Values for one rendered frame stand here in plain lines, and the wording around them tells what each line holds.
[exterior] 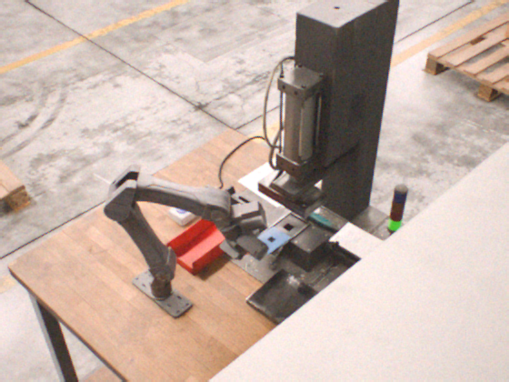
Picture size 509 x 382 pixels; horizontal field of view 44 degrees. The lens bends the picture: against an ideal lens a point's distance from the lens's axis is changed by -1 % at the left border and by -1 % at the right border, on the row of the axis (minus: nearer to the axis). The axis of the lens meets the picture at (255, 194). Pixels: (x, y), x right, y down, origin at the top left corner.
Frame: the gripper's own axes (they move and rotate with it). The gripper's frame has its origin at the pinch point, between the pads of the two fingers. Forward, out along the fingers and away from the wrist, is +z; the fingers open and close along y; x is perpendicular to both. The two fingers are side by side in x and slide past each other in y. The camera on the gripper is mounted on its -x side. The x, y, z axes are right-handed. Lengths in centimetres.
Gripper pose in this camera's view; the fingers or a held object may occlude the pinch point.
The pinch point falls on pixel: (248, 251)
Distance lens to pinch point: 183.6
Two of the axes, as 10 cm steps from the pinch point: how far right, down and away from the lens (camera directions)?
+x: -7.3, -4.5, 5.2
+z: 3.0, 4.7, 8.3
